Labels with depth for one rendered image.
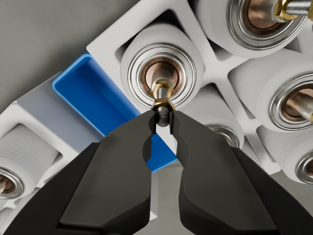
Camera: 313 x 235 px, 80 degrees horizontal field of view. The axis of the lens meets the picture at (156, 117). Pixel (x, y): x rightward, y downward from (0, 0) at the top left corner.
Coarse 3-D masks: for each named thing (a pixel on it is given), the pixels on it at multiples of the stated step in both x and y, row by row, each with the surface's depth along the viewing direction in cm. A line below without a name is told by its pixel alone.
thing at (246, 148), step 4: (244, 140) 37; (244, 144) 35; (248, 144) 37; (244, 148) 33; (248, 148) 34; (248, 152) 32; (252, 152) 34; (252, 156) 32; (256, 160) 32; (260, 164) 31
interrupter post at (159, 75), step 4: (156, 72) 20; (160, 72) 19; (164, 72) 19; (168, 72) 20; (152, 76) 20; (156, 76) 18; (160, 76) 18; (164, 76) 18; (168, 76) 19; (152, 80) 19; (156, 80) 18; (160, 80) 18; (164, 80) 18; (168, 80) 18; (152, 84) 18; (172, 84) 18; (152, 88) 18; (172, 88) 18
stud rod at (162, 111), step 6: (162, 90) 17; (156, 96) 17; (162, 96) 16; (162, 108) 14; (162, 114) 13; (168, 114) 13; (156, 120) 13; (162, 120) 13; (168, 120) 13; (162, 126) 13
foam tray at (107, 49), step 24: (144, 0) 23; (168, 0) 23; (120, 24) 25; (144, 24) 25; (192, 24) 24; (312, 24) 24; (96, 48) 26; (120, 48) 30; (216, 48) 33; (288, 48) 29; (312, 48) 26; (216, 72) 28; (240, 120) 32; (168, 144) 34; (264, 168) 37
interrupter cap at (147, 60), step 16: (144, 48) 19; (160, 48) 19; (176, 48) 19; (144, 64) 20; (160, 64) 20; (176, 64) 20; (192, 64) 20; (128, 80) 21; (144, 80) 21; (176, 80) 21; (192, 80) 21; (144, 96) 22; (176, 96) 22
